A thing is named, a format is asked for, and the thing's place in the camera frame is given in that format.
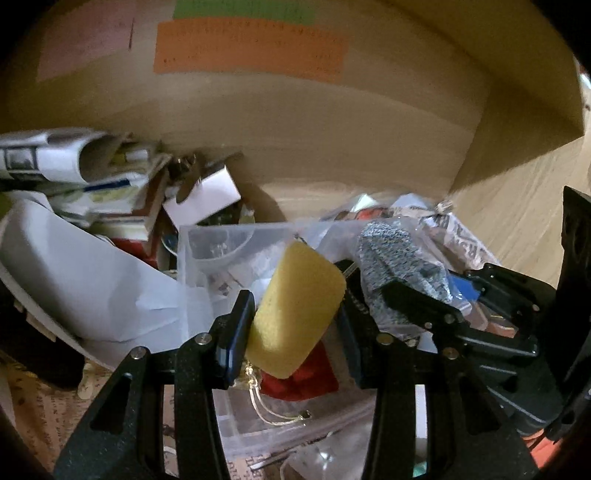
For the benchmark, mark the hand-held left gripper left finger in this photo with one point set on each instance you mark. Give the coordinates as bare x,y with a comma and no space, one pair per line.
234,333

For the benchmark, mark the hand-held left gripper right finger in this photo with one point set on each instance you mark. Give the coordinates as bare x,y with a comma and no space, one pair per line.
354,344

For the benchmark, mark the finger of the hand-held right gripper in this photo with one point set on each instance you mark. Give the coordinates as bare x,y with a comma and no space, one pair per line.
418,302
496,284

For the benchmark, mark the grey speckled sponge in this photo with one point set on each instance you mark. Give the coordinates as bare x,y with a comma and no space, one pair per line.
397,267

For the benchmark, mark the clear plastic storage box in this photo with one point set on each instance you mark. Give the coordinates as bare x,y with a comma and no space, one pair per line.
221,272

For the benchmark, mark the yellow sponge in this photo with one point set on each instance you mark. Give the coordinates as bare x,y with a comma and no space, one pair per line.
295,309

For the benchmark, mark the crumpled printed newspaper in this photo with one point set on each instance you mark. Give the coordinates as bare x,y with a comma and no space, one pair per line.
461,240

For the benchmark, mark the red cloth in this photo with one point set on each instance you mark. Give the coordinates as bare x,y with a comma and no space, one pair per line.
302,381

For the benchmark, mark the white cardboard box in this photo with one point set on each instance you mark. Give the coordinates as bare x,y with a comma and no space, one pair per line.
203,196

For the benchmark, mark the white crumpled paper sheet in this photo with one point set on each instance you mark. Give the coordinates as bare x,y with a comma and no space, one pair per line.
74,277

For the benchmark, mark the pile of books and papers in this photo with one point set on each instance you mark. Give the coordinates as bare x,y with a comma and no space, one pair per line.
120,203

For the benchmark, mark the large brown cardboard box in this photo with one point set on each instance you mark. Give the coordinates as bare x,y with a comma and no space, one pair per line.
323,115

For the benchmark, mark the printed paper underlay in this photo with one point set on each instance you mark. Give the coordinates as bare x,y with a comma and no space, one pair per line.
27,406

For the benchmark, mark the rolled newspaper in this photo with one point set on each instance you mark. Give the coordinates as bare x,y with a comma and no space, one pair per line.
46,157

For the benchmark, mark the orange paper sheet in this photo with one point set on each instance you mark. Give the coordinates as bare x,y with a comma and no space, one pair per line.
249,50

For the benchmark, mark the green paper sheet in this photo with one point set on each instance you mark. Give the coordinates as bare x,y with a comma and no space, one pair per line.
244,9

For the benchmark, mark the pink paper sheet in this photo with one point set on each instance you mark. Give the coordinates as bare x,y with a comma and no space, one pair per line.
83,41

